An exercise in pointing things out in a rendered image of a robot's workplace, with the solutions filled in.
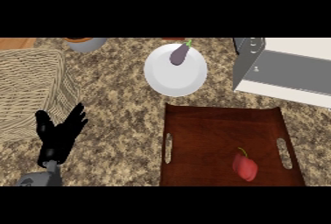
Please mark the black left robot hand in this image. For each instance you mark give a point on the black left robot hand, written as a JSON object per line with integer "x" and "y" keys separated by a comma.
{"x": 60, "y": 137}

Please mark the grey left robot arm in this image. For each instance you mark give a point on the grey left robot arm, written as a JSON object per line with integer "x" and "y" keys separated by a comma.
{"x": 45, "y": 176}

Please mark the brown wooden tray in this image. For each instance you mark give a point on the brown wooden tray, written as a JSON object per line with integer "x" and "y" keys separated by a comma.
{"x": 224, "y": 145}

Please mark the beige wicker basket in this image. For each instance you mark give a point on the beige wicker basket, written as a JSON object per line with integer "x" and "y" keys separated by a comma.
{"x": 29, "y": 87}

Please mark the grey pot with orange rim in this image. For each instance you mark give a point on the grey pot with orange rim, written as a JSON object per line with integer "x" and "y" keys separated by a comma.
{"x": 86, "y": 44}

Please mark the white round plate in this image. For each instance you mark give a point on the white round plate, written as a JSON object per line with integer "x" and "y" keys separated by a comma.
{"x": 175, "y": 76}

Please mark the purple eggplant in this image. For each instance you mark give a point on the purple eggplant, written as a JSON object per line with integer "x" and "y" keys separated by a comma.
{"x": 179, "y": 54}

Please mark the brown object at edge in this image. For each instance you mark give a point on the brown object at edge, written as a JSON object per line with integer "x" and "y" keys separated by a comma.
{"x": 173, "y": 38}

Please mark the red bell pepper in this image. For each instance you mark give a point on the red bell pepper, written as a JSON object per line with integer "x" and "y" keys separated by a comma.
{"x": 246, "y": 167}

